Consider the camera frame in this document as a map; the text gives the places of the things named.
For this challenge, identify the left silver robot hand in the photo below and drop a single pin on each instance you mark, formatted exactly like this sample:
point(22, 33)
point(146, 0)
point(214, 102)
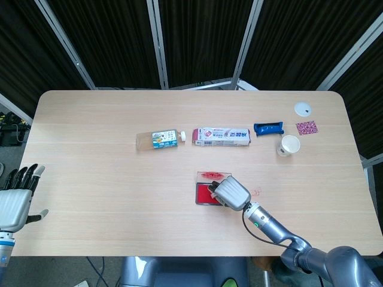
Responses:
point(15, 206)

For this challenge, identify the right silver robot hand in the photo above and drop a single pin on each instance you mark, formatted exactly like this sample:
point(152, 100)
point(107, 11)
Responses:
point(233, 192)

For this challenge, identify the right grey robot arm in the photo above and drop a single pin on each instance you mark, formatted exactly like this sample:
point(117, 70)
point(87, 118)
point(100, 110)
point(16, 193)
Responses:
point(269, 224)

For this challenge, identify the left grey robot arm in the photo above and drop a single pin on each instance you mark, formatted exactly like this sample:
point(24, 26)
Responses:
point(5, 248)

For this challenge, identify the red clear plastic box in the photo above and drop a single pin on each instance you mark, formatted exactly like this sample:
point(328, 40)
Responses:
point(203, 192)

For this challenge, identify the white and pink carton box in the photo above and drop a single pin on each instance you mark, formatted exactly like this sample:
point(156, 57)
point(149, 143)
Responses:
point(221, 137)

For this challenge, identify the floral paper cup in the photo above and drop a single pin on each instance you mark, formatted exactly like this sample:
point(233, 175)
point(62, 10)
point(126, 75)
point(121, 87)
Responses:
point(288, 146)

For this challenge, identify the blue plastic package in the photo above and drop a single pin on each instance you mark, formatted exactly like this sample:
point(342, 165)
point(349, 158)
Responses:
point(267, 128)

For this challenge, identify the black equipment pile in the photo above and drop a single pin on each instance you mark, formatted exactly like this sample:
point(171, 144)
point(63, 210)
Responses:
point(10, 131)

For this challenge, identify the clear plastic bottle teal label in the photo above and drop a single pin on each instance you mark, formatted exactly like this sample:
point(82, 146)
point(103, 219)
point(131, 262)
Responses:
point(163, 140)

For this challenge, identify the grey robot torso base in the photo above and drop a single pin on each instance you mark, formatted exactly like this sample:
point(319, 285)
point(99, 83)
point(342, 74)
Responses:
point(179, 272)

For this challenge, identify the pink patterned packet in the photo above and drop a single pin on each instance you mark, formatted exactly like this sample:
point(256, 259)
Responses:
point(306, 127)

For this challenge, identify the white round cup lid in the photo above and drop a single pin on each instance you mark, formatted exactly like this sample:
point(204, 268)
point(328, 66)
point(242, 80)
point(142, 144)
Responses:
point(302, 108)

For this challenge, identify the black fabric screen panel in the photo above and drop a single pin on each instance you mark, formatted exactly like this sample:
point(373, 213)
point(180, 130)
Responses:
point(110, 42)
point(27, 45)
point(203, 39)
point(305, 36)
point(365, 113)

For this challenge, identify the grey metal screen post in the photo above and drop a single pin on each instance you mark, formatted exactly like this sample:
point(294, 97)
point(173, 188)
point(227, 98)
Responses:
point(158, 45)
point(353, 56)
point(66, 45)
point(247, 45)
point(15, 107)
point(371, 161)

